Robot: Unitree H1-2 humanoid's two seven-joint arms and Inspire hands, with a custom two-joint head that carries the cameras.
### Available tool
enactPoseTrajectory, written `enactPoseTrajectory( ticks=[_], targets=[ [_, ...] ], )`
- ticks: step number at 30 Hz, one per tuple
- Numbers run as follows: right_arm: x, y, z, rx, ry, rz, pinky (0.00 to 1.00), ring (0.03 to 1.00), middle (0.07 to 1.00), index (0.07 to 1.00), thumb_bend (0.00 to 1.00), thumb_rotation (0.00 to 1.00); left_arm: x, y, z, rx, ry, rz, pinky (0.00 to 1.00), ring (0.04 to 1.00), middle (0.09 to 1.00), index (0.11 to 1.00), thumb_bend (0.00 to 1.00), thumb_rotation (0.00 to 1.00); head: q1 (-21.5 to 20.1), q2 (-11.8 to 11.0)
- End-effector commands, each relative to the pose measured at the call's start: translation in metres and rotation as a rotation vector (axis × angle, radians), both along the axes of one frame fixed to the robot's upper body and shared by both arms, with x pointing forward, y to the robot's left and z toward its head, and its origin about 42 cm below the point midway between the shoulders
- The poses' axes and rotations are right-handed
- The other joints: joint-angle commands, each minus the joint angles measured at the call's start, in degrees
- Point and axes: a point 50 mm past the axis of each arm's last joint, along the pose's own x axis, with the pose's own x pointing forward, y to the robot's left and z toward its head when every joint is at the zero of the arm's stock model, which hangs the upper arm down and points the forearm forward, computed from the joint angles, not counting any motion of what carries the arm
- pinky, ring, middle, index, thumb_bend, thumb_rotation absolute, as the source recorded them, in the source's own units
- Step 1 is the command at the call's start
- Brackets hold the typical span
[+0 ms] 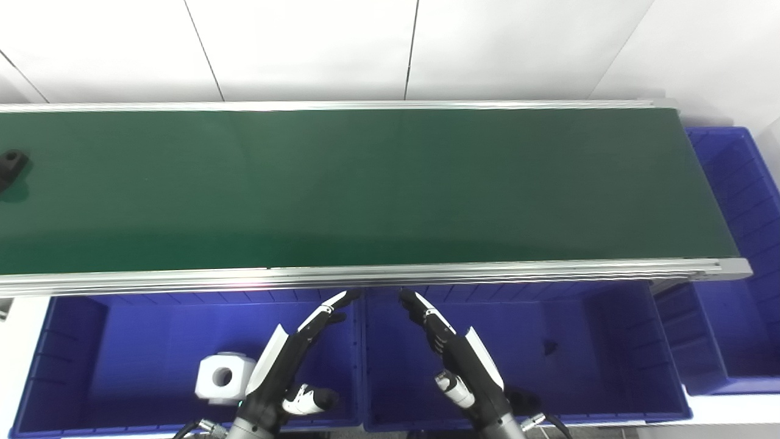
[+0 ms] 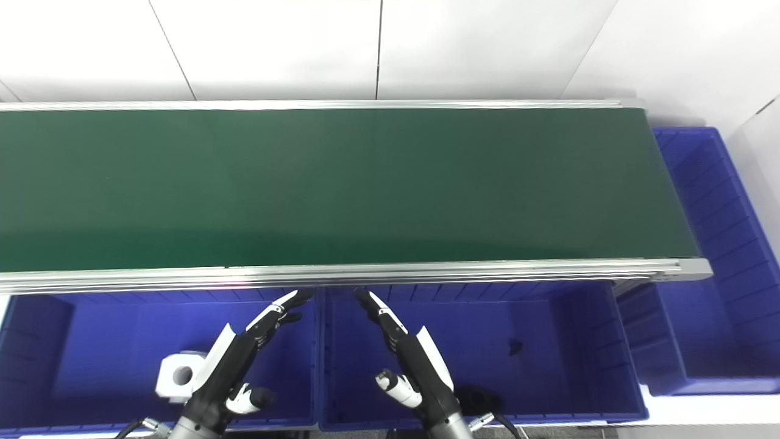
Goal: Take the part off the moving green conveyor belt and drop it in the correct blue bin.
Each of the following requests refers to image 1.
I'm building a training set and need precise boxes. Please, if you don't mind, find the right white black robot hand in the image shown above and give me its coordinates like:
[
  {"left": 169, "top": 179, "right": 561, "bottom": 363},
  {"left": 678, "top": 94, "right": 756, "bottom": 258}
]
[{"left": 398, "top": 291, "right": 516, "bottom": 429}]

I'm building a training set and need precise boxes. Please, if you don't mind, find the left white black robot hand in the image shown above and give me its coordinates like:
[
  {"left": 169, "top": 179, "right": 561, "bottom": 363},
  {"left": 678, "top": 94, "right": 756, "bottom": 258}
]
[{"left": 235, "top": 290, "right": 363, "bottom": 429}]

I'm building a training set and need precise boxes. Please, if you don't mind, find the black flange part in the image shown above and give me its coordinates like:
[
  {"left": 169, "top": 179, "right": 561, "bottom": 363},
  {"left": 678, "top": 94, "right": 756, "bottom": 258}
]
[{"left": 0, "top": 149, "right": 30, "bottom": 187}]

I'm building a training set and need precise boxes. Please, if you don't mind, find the white block part with hole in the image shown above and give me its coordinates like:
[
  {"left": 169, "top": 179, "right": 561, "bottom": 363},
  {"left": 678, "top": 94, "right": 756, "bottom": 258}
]
[{"left": 195, "top": 352, "right": 257, "bottom": 407}]

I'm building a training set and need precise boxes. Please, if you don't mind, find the green conveyor belt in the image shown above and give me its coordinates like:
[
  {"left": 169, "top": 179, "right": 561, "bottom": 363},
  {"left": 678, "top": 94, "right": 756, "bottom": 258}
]
[
  {"left": 0, "top": 108, "right": 741, "bottom": 276},
  {"left": 0, "top": 99, "right": 753, "bottom": 299}
]

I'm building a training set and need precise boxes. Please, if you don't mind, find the blue plastic bin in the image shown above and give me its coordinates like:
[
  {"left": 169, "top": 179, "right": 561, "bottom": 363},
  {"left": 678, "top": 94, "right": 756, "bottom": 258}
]
[
  {"left": 363, "top": 282, "right": 692, "bottom": 432},
  {"left": 9, "top": 287, "right": 366, "bottom": 438},
  {"left": 652, "top": 126, "right": 780, "bottom": 396}
]

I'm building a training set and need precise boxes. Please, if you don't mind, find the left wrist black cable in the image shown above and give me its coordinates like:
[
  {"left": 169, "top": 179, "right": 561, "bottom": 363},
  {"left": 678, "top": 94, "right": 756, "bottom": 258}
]
[{"left": 174, "top": 418, "right": 229, "bottom": 439}]

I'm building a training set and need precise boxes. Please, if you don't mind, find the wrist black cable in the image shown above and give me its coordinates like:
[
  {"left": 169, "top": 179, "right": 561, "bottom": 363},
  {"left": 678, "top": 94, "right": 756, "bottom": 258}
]
[
  {"left": 174, "top": 418, "right": 229, "bottom": 439},
  {"left": 521, "top": 413, "right": 573, "bottom": 439}
]

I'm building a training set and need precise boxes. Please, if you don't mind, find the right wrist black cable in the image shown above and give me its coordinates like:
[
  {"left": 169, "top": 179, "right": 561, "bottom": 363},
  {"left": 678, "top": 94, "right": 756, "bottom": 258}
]
[{"left": 521, "top": 413, "right": 573, "bottom": 439}]

